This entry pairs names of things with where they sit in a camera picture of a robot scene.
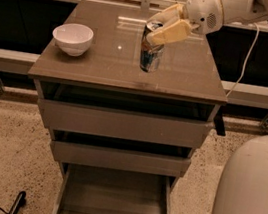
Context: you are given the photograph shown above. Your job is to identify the grey drawer cabinet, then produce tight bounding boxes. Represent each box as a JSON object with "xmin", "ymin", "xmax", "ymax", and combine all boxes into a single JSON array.
[{"xmin": 5, "ymin": 0, "xmax": 240, "ymax": 214}]

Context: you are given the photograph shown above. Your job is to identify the grey middle drawer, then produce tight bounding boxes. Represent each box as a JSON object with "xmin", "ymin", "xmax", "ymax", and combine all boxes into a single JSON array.
[{"xmin": 50, "ymin": 141, "xmax": 191, "ymax": 177}]

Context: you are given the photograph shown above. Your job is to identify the redbull can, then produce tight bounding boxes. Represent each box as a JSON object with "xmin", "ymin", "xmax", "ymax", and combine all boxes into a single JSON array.
[{"xmin": 139, "ymin": 20, "xmax": 164, "ymax": 73}]

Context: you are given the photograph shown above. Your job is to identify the white hanging cable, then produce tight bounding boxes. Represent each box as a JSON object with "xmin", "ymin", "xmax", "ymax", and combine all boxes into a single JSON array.
[{"xmin": 225, "ymin": 17, "xmax": 262, "ymax": 102}]

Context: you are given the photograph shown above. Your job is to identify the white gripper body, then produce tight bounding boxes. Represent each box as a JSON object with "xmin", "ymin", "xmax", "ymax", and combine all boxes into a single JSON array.
[{"xmin": 184, "ymin": 0, "xmax": 224, "ymax": 35}]

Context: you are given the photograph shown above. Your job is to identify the white ceramic bowl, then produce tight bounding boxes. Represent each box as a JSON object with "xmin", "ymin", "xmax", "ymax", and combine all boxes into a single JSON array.
[{"xmin": 52, "ymin": 23, "xmax": 94, "ymax": 57}]

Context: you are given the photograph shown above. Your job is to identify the grey top drawer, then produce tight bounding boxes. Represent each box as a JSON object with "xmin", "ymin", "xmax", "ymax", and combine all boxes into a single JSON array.
[{"xmin": 38, "ymin": 99, "xmax": 213, "ymax": 148}]

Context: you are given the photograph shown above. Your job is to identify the grey open bottom drawer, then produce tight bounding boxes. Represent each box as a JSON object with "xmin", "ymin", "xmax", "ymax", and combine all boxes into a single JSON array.
[{"xmin": 52, "ymin": 164, "xmax": 171, "ymax": 214}]

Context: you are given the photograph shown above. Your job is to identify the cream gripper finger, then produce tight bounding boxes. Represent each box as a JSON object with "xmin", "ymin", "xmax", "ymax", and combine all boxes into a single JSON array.
[
  {"xmin": 146, "ymin": 19, "xmax": 193, "ymax": 46},
  {"xmin": 146, "ymin": 3, "xmax": 185, "ymax": 29}
]

